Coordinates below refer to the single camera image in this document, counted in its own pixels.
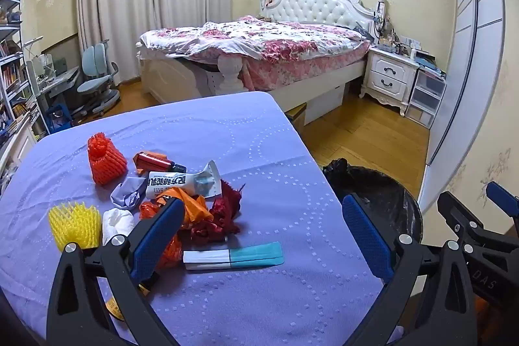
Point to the white bookshelf with books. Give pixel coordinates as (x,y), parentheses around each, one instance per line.
(12,78)

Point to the cardboard box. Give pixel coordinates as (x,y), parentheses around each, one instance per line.
(298,119)

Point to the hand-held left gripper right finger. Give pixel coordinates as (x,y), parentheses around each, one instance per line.
(367,236)

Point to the pale blue desk chair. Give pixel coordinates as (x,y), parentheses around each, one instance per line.
(97,84)

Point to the person's orange fleece clothing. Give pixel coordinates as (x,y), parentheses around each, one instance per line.
(484,311)

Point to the white ointment tube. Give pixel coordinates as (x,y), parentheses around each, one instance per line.
(170,182)

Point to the small items on nightstand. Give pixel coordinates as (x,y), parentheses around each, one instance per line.
(391,42)

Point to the pink floral bed sheet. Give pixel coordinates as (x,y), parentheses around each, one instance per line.
(304,66)

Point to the pale purple paper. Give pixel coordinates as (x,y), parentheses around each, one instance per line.
(127,194)

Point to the yellow orange packet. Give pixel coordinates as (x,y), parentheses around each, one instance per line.
(111,305)

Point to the orange plastic bag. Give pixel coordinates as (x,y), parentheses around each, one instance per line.
(194,208)

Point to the white nightstand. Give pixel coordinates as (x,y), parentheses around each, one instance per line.
(389,74)

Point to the teal and white packet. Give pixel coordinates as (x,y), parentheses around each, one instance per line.
(243,255)

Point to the clear plastic drawer unit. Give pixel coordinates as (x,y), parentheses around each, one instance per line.
(425,94)

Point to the red small carton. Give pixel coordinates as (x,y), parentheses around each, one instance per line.
(152,160)

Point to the red foam fruit net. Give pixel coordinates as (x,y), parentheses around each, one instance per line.
(107,163)

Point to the white tissue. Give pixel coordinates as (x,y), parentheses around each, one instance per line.
(117,224)

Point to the white storage box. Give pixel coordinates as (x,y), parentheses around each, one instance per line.
(324,105)

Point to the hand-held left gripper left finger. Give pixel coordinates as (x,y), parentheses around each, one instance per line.
(158,236)

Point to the purple tablecloth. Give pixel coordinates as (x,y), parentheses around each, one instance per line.
(243,151)

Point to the trash bin with black bag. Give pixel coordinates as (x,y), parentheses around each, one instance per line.
(385,192)

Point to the blue bag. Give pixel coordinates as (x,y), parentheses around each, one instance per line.
(59,119)

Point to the white bed with tufted headboard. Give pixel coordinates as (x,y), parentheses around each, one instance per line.
(316,1)

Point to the dark red wrapper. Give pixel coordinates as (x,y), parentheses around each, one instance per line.
(221,216)

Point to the orange mesh bag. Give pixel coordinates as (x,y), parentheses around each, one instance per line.
(170,250)

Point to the pink floral quilt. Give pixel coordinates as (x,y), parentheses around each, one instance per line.
(251,32)

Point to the grey study desk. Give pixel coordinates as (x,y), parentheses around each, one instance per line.
(61,80)

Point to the white sliding wardrobe door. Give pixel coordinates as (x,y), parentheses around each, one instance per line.
(466,46)

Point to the white low cabinet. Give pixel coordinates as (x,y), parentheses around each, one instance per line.
(18,151)

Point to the white desk lamp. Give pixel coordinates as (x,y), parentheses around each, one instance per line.
(34,41)

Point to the stack of books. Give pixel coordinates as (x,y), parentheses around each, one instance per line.
(429,64)

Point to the white wall socket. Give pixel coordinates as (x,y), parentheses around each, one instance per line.
(413,42)

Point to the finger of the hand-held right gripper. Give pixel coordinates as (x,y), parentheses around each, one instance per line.
(502,198)
(460,214)

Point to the yellow foam fruit net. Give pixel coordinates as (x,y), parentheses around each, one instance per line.
(75,226)

